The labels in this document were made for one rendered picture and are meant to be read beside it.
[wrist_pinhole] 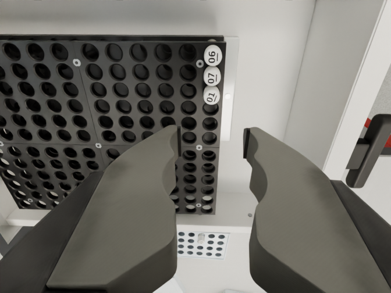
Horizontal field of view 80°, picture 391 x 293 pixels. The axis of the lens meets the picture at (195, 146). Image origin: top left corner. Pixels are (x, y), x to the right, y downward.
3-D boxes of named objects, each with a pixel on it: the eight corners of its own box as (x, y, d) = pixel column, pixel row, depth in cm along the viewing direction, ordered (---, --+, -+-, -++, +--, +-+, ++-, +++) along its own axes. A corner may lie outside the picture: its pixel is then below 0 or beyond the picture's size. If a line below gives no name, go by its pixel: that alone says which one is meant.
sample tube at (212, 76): (218, 55, 20) (221, 69, 16) (217, 70, 21) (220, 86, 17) (203, 55, 20) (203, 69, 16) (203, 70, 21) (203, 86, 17)
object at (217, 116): (226, 41, 17) (226, 42, 17) (214, 210, 26) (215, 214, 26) (200, 40, 17) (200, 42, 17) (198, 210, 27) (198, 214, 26)
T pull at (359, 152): (388, 111, 19) (400, 118, 18) (355, 181, 23) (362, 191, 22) (342, 110, 19) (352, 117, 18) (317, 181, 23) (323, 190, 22)
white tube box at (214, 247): (228, 218, 47) (230, 234, 43) (223, 244, 51) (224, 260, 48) (166, 213, 47) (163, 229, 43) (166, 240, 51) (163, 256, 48)
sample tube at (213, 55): (219, 37, 19) (222, 47, 16) (218, 53, 20) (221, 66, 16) (204, 37, 19) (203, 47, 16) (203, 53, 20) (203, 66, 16)
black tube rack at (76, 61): (221, 31, 22) (226, 42, 16) (213, 177, 31) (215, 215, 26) (-10, 30, 23) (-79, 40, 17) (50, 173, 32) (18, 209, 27)
